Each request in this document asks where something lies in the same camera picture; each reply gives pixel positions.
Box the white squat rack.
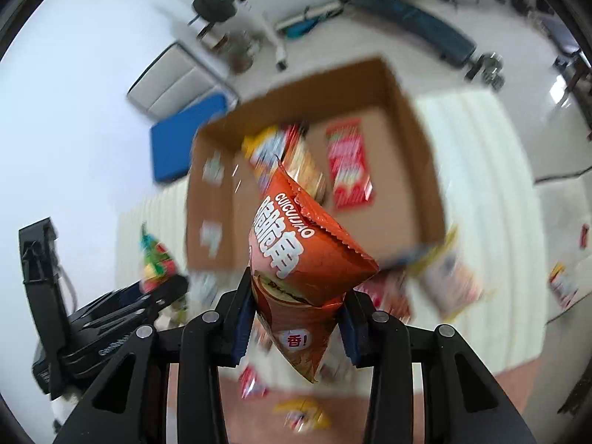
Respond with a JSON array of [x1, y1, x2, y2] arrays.
[[203, 0, 291, 71]]

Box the blue foam mat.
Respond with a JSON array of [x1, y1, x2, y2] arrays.
[[149, 92, 228, 185]]

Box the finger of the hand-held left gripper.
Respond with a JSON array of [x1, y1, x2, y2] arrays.
[[136, 275, 190, 329]]

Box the clear water jug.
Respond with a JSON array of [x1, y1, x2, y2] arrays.
[[203, 28, 258, 73]]

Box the red white-lettered snack packet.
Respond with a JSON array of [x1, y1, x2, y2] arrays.
[[325, 119, 375, 210]]

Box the black flat bench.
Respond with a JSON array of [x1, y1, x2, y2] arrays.
[[539, 14, 584, 55]]

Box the black cable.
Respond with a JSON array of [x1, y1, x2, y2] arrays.
[[532, 159, 592, 186]]

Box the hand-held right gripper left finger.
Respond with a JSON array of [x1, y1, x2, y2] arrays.
[[53, 270, 255, 444]]

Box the chrome dumbbell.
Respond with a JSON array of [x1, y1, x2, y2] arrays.
[[465, 52, 507, 90]]

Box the red white boxy snack packet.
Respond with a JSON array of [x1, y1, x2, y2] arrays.
[[548, 263, 579, 310]]

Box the white quilted mattress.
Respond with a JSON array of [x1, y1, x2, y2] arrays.
[[532, 178, 592, 327]]

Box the orange zigzag-edged snack packet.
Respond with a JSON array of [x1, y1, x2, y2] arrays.
[[248, 155, 380, 384]]

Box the teal exercise tool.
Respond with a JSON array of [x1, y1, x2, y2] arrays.
[[276, 9, 325, 41]]

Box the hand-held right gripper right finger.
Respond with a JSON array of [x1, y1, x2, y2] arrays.
[[340, 289, 539, 444]]

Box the brown cardboard box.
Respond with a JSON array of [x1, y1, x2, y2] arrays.
[[185, 58, 447, 273]]

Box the red and white small packet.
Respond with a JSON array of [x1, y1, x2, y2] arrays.
[[237, 364, 269, 401]]

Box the green multicoloured candy packet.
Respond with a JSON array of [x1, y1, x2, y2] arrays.
[[139, 224, 182, 293]]

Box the clear yellow-edged biscuit packet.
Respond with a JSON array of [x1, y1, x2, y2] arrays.
[[411, 229, 486, 322]]

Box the dark wooden stool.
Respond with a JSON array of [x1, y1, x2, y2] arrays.
[[554, 48, 592, 142]]

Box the yellow and red snack packet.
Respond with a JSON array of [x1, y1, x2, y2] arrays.
[[274, 398, 333, 432]]

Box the grey quilted cushion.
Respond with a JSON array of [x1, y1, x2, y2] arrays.
[[127, 41, 241, 118]]

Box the dark blue sit-up bench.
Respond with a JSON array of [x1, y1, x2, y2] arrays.
[[337, 0, 478, 68]]

